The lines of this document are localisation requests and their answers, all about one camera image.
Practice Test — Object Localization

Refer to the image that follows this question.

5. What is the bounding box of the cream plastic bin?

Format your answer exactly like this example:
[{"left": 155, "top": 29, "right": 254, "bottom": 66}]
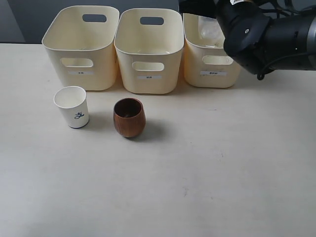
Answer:
[
  {"left": 41, "top": 5, "right": 120, "bottom": 91},
  {"left": 183, "top": 13, "right": 241, "bottom": 88},
  {"left": 114, "top": 8, "right": 184, "bottom": 94}
]

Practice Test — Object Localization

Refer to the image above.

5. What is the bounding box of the white paper cup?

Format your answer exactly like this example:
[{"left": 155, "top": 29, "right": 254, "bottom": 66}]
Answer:
[{"left": 53, "top": 86, "right": 89, "bottom": 129}]

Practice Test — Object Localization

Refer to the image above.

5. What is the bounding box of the clear plastic bottle white cap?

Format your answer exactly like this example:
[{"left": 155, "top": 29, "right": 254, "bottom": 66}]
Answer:
[{"left": 198, "top": 16, "right": 225, "bottom": 48}]

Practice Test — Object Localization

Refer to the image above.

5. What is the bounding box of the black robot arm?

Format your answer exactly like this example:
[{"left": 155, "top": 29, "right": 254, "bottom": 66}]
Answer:
[{"left": 178, "top": 0, "right": 316, "bottom": 80}]

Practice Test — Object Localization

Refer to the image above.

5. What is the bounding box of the right cream plastic bin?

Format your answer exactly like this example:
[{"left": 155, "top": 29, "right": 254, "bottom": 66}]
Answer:
[{"left": 183, "top": 13, "right": 241, "bottom": 88}]

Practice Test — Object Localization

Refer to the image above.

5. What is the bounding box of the middle cream plastic bin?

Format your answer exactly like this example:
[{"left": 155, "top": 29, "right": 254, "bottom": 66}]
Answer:
[{"left": 114, "top": 8, "right": 184, "bottom": 94}]

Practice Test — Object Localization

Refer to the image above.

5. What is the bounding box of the brown wooden cup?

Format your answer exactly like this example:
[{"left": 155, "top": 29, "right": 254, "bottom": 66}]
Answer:
[{"left": 113, "top": 98, "right": 146, "bottom": 138}]

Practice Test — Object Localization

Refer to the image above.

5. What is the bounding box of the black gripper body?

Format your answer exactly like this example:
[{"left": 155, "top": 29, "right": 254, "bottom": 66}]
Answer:
[{"left": 178, "top": 0, "right": 221, "bottom": 19}]

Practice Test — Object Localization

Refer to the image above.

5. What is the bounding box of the left cream plastic bin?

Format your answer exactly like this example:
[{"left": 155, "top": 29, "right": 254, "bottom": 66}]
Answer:
[{"left": 41, "top": 5, "right": 120, "bottom": 91}]

